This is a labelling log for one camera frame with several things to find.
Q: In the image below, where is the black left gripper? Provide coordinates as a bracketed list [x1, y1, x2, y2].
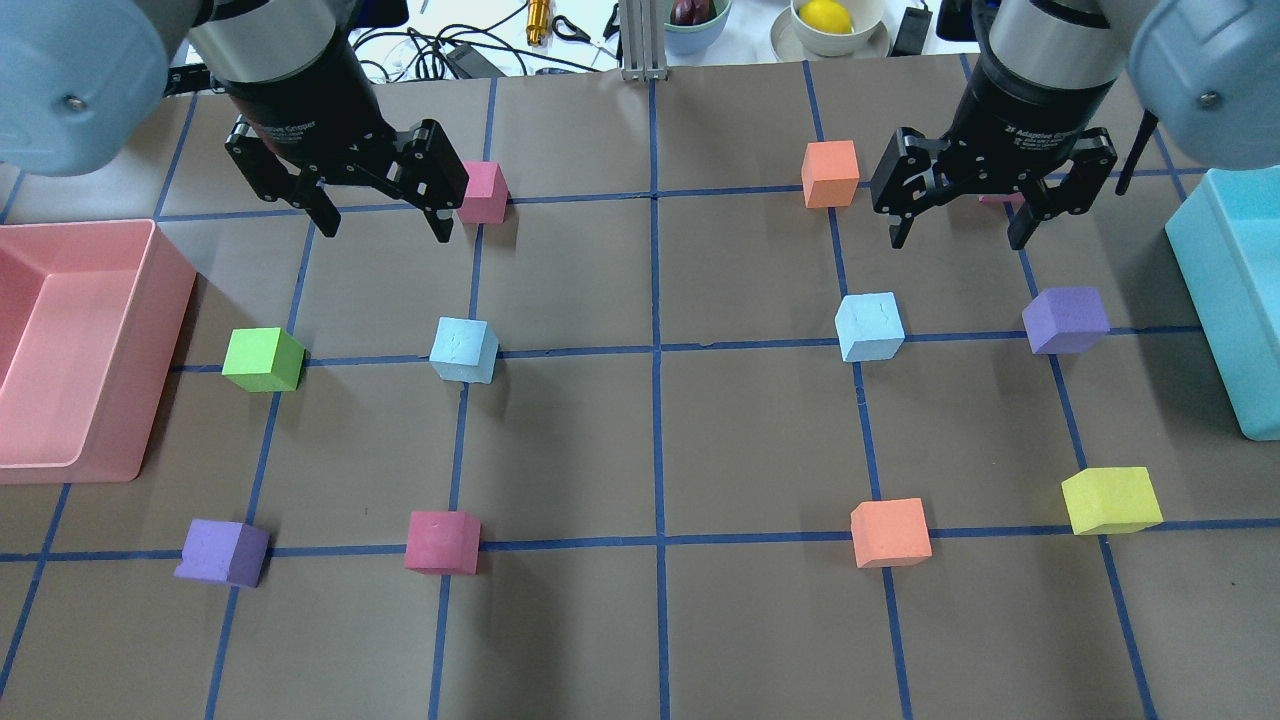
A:
[223, 38, 468, 243]

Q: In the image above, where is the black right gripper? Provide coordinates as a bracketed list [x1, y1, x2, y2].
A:
[870, 51, 1117, 251]

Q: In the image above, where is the light blue block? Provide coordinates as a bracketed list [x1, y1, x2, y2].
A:
[428, 316, 499, 384]
[835, 292, 906, 363]

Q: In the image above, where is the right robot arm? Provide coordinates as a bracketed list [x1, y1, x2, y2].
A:
[870, 1, 1279, 250]

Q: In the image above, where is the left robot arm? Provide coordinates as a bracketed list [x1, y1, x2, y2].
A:
[1, 1, 468, 243]

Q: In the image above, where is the pink block far right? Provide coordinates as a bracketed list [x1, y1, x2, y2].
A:
[977, 192, 1025, 209]

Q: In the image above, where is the pink block far left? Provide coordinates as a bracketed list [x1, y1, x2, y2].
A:
[457, 160, 509, 225]

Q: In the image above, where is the purple block near teal tray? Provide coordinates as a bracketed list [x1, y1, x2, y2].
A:
[1021, 286, 1111, 355]

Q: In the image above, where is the orange block far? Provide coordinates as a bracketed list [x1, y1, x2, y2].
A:
[801, 140, 861, 209]

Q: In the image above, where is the orange block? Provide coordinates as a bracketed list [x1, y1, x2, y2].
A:
[801, 140, 861, 209]
[850, 498, 933, 569]

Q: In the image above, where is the green block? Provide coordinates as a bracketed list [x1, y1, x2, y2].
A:
[221, 327, 306, 393]

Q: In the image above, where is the black power adapter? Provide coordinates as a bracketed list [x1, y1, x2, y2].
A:
[888, 6, 933, 56]

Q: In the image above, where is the bowl with lemon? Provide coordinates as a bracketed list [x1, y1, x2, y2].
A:
[771, 1, 890, 61]

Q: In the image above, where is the gold cylinder tool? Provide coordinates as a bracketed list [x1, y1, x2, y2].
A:
[525, 0, 552, 47]

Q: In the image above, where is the teal tray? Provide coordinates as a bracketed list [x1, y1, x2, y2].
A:
[1165, 167, 1279, 441]

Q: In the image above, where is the pink tray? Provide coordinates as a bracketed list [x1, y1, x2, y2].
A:
[1, 219, 195, 486]

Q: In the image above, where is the yellow block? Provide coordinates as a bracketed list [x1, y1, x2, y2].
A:
[1060, 468, 1165, 536]

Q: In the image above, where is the orange block near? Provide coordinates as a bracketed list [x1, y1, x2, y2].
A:
[850, 498, 933, 569]

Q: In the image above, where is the bowl with dark fruit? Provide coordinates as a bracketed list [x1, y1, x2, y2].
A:
[663, 1, 733, 55]

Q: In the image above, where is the pink block near left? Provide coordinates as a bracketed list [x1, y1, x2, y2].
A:
[403, 511, 483, 575]

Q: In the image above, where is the purple block near pink tray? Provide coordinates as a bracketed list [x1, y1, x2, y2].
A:
[174, 518, 270, 588]

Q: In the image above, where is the aluminium frame post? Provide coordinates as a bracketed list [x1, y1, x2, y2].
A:
[618, 0, 669, 81]

